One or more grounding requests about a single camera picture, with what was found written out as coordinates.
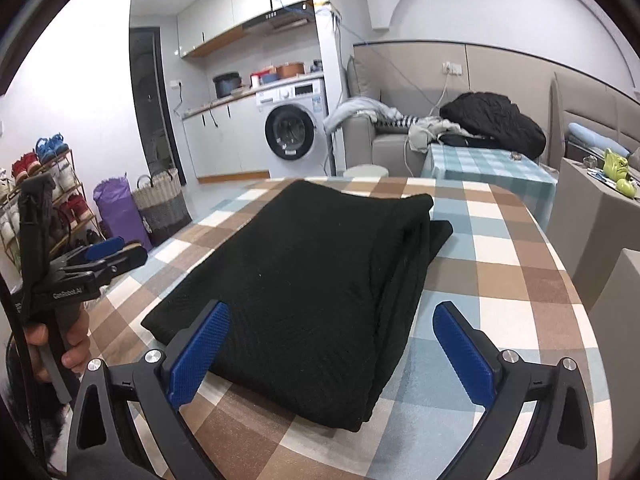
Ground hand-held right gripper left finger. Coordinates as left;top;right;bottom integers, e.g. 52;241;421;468
66;299;232;480

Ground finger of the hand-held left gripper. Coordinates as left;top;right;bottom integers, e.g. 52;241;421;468
64;247;149;289
62;236;127;273

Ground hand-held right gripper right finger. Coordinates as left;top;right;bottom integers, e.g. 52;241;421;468
432;301;599;480

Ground black knit sweater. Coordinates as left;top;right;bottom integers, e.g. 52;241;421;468
140;180;453;433

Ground person's left forearm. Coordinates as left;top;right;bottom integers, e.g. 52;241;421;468
0;345;68;480

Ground person's left hand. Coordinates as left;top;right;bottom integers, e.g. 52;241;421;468
25;310;92;383

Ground purple plastic bag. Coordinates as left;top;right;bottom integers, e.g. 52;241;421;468
93;175;152;251

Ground woven laundry basket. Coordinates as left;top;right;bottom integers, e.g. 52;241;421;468
132;169;193;247

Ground brown checked tablecloth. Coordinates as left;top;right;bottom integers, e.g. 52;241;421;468
85;175;601;480

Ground shoe rack with shoes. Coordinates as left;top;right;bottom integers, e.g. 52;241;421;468
0;132;93;271

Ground dark door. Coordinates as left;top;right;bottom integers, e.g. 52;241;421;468
129;27;188;186

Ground white kitchen base cabinet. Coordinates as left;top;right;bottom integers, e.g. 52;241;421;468
181;94;261;183

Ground blue checked tablecloth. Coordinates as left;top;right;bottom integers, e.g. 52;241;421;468
420;144;558;231

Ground black cooking pot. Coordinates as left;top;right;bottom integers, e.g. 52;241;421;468
212;72;241;100

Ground white washing machine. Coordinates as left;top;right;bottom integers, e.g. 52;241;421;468
255;77;333;178

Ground white round stool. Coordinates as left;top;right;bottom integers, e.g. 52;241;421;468
344;165;388;179

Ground grey sofa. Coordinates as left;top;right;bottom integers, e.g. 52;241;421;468
342;115;436;178

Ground black pouch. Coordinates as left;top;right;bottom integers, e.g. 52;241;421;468
440;132;483;150

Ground white garment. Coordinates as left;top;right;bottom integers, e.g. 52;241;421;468
407;116;463;153

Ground black quilted jacket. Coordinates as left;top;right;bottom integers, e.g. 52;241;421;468
439;91;547;160

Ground houndstooth cushion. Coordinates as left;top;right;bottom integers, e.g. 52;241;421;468
377;116;421;133

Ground green plush toy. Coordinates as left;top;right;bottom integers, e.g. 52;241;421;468
600;147;638;196

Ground blue pillow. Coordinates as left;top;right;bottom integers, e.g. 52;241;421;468
567;122;631;156

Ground light grey garment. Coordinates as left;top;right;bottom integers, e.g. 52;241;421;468
324;97;401;133

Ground beige bed headboard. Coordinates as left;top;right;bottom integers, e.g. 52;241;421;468
550;70;640;161

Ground range hood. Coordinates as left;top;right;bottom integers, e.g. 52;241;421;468
242;0;316;36

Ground grey cushion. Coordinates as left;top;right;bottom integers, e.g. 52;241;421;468
346;55;381;101

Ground white wall cabinets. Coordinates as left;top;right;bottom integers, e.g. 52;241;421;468
176;0;326;60

